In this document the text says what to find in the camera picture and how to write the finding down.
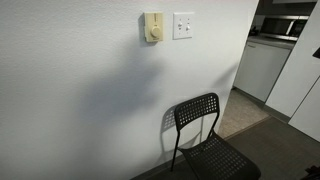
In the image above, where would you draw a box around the dark object on floor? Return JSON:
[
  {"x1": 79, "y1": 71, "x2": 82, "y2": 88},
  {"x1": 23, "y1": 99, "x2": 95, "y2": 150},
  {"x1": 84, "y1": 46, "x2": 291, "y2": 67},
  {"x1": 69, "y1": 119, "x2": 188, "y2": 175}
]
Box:
[{"x1": 301, "y1": 165, "x2": 320, "y2": 180}]

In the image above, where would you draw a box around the white cabinet door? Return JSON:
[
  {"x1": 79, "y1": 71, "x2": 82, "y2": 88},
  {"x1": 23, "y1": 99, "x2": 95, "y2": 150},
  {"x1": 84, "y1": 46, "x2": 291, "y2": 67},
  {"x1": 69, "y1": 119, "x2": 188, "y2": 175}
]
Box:
[{"x1": 288, "y1": 77, "x2": 320, "y2": 143}]

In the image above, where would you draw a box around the grey kitchen countertop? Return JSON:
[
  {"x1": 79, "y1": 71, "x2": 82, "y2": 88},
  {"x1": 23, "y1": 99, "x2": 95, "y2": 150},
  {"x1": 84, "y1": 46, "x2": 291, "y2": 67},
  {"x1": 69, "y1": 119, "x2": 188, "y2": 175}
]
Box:
[{"x1": 247, "y1": 35, "x2": 297, "y2": 51}]

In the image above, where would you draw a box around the white base kitchen cabinet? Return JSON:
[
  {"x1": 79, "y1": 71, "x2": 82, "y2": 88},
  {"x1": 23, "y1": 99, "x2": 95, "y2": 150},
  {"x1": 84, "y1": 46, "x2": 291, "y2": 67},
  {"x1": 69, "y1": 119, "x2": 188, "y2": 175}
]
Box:
[{"x1": 232, "y1": 40, "x2": 292, "y2": 103}]

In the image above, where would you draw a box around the white double switch plate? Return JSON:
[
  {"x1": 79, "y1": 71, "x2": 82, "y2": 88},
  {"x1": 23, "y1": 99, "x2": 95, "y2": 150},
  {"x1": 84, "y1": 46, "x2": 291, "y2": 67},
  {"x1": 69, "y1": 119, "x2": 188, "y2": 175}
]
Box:
[{"x1": 172, "y1": 11, "x2": 195, "y2": 41}]

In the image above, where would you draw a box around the beige wall thermostat dial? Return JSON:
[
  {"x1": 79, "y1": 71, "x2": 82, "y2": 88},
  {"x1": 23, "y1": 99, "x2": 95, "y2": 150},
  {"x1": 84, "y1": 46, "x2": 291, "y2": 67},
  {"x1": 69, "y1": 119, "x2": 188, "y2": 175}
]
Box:
[{"x1": 143, "y1": 11, "x2": 165, "y2": 43}]

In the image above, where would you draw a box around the stainless steel microwave oven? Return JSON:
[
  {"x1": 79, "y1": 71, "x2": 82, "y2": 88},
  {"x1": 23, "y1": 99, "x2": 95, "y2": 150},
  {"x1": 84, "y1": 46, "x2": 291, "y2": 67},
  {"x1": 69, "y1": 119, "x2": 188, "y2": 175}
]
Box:
[{"x1": 259, "y1": 14, "x2": 310, "y2": 42}]

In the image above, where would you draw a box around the black perforated metal chair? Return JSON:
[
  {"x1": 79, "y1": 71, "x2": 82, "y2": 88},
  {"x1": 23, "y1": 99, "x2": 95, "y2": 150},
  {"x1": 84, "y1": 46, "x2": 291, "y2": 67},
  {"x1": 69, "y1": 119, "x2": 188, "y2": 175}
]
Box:
[{"x1": 170, "y1": 92, "x2": 262, "y2": 180}]

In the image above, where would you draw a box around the white tall cabinet panel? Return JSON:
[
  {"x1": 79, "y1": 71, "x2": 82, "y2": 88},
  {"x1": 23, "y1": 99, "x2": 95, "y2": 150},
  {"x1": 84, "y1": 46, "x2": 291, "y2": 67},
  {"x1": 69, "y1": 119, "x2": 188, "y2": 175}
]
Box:
[{"x1": 265, "y1": 0, "x2": 320, "y2": 118}]

